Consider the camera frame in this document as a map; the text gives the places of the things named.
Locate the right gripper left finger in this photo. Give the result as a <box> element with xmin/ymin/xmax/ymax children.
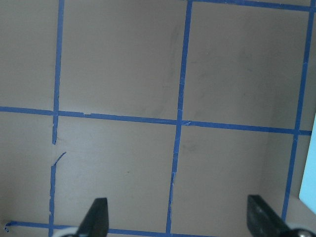
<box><xmin>76</xmin><ymin>197</ymin><xmax>109</xmax><ymax>237</ymax></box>

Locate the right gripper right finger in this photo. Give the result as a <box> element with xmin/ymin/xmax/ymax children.
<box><xmin>247</xmin><ymin>195</ymin><xmax>315</xmax><ymax>237</ymax></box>

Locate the turquoise plastic bin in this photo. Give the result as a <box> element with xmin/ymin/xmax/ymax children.
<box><xmin>298</xmin><ymin>134</ymin><xmax>316</xmax><ymax>215</ymax></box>

